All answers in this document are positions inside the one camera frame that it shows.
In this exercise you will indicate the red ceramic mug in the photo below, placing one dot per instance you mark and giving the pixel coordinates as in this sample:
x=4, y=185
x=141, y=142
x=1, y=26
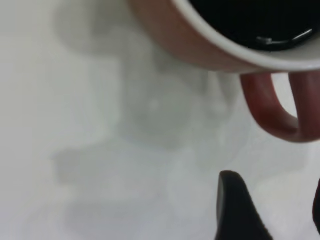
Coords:
x=190, y=42

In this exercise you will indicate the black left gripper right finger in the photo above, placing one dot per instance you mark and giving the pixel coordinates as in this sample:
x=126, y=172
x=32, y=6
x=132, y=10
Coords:
x=317, y=215

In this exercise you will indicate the dark coffee liquid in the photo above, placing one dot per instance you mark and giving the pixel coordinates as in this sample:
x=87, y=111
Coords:
x=237, y=20

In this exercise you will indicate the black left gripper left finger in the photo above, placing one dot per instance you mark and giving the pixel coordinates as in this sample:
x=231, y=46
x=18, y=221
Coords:
x=232, y=212

